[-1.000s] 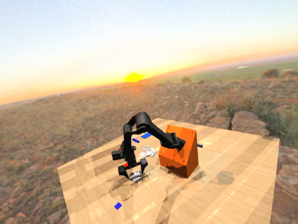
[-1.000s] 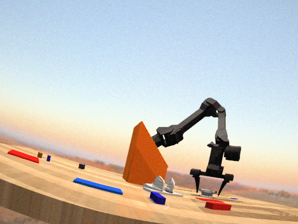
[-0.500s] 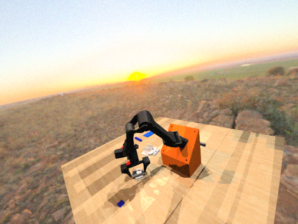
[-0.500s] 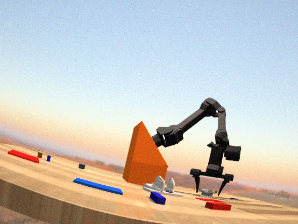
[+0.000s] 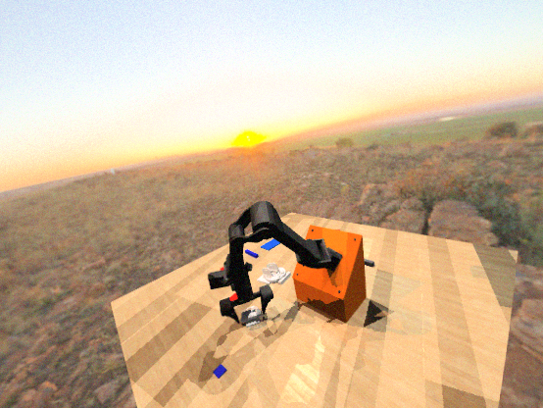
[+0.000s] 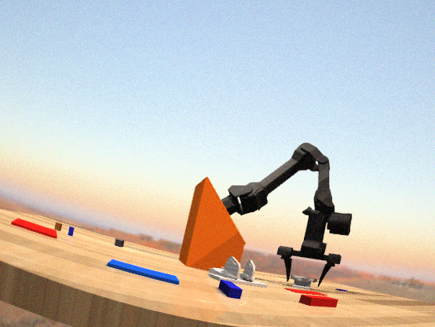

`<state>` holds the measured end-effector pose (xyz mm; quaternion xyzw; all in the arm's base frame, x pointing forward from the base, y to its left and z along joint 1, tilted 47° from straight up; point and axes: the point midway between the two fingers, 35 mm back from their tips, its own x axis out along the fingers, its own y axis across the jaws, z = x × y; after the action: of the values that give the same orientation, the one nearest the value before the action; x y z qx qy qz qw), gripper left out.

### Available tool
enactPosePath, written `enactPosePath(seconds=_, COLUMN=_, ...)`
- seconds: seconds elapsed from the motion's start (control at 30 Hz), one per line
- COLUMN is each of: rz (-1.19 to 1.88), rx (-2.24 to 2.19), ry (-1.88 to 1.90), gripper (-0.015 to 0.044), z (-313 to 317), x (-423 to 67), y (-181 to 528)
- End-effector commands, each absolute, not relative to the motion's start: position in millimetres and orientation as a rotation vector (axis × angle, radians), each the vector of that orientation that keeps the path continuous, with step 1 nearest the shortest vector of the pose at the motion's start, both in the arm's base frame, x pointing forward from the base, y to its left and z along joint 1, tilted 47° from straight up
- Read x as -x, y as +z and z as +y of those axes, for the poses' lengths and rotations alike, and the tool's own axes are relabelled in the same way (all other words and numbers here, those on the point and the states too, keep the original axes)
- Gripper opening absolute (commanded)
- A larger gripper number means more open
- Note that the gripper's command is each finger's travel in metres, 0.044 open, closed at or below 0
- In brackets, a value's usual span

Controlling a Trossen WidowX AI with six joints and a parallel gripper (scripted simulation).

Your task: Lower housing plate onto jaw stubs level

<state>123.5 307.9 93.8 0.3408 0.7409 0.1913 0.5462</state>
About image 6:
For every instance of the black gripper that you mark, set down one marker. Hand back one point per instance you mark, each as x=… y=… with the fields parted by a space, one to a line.
x=287 y=253

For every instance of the red flat bar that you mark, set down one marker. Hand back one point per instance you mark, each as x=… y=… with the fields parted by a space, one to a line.
x=35 y=228

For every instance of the blue flat bar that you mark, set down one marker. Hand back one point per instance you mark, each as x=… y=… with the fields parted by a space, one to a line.
x=143 y=272

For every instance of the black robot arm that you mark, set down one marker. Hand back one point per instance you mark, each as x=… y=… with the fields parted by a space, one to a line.
x=253 y=197

